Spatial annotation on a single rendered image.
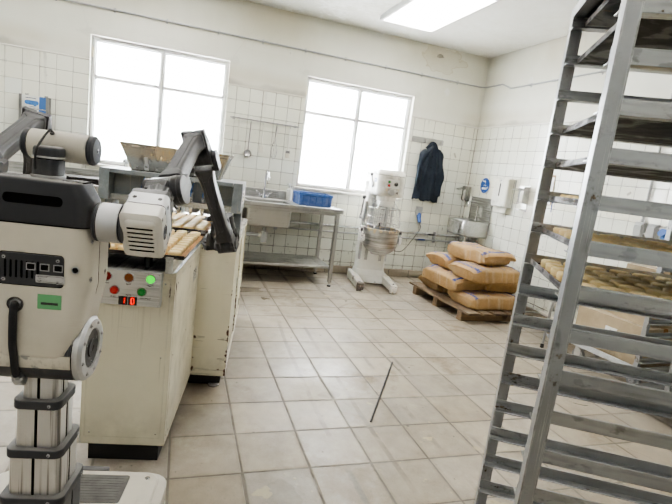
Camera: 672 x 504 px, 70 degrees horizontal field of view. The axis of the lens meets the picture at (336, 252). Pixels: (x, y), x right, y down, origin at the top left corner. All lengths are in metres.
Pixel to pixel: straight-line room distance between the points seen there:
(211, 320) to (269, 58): 3.80
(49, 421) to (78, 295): 0.34
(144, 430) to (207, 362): 0.71
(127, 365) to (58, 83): 4.16
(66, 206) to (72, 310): 0.24
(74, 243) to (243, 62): 4.81
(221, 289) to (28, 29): 3.98
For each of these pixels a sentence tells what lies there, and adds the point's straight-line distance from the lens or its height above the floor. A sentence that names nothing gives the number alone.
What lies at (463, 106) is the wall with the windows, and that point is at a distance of 6.77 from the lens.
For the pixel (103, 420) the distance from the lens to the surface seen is 2.28.
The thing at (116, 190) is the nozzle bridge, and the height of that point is 1.06.
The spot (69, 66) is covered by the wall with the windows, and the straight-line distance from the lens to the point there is 5.88.
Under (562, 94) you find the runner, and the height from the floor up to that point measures 1.59.
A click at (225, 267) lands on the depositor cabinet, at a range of 2.66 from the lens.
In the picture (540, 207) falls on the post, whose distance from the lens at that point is 1.46.
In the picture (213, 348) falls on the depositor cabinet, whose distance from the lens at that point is 2.81.
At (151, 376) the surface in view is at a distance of 2.14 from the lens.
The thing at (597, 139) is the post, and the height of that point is 1.43.
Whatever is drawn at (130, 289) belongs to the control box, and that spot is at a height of 0.77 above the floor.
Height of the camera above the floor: 1.32
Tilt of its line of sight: 10 degrees down
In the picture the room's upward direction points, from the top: 7 degrees clockwise
